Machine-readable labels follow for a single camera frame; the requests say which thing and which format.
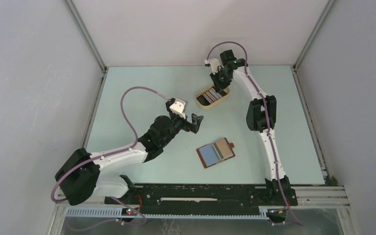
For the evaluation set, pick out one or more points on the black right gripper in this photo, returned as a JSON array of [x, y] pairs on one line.
[[218, 85]]

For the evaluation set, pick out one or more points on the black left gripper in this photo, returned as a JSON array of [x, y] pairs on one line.
[[188, 126]]

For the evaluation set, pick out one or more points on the brown leather card holder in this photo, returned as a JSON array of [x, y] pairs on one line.
[[208, 155]]

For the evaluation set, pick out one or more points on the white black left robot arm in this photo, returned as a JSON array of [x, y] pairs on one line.
[[87, 174]]

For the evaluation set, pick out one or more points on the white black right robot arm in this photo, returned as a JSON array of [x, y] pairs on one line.
[[260, 117]]

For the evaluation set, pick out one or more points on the beige oval tray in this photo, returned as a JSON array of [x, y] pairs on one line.
[[227, 90]]

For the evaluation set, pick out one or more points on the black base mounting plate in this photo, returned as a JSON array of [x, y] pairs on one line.
[[131, 198]]

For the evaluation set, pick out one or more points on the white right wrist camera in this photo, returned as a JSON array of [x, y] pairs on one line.
[[214, 64]]

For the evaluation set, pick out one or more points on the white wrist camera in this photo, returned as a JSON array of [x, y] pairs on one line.
[[178, 107], [214, 64]]

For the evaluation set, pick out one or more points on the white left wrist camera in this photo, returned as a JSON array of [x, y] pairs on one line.
[[178, 107]]

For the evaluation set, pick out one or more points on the white cable duct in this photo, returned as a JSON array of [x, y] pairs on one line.
[[118, 212]]

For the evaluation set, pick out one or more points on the aluminium frame rail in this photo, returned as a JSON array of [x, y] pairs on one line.
[[324, 196]]

